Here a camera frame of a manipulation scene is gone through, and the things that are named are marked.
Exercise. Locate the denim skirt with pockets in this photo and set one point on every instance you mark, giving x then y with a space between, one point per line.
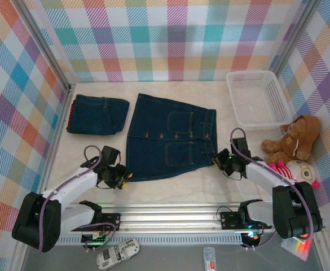
164 135

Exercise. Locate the dark denim shorts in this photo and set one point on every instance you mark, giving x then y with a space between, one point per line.
97 115

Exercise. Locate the red white-dotted skirt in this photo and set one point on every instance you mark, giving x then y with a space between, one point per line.
69 121

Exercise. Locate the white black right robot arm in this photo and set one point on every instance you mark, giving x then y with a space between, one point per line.
260 175

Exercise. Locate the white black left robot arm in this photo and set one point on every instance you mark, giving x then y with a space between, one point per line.
74 180

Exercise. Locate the small black electronics module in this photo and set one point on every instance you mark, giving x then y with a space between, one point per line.
252 240
95 240

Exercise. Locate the white plastic basket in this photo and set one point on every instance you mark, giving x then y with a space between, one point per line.
255 101

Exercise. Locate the crumpled printed pouch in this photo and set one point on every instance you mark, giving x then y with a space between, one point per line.
116 252

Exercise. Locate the pink striped owl plush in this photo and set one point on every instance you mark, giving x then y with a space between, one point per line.
304 170

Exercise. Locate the brown teddy bear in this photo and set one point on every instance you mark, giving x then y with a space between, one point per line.
300 135

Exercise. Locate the small white red-label box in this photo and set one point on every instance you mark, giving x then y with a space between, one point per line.
210 257

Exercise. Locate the coloured marker pack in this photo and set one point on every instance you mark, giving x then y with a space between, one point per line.
300 248

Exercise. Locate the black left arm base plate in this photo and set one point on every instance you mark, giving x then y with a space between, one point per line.
114 220

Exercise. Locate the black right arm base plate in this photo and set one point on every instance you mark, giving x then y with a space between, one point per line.
228 220

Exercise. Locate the aluminium rail frame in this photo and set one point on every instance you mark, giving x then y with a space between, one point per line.
167 220

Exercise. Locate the aluminium side rail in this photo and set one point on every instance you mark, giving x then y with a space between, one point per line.
48 175

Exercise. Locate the aluminium corner post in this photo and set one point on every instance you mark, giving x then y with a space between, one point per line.
294 36
44 45

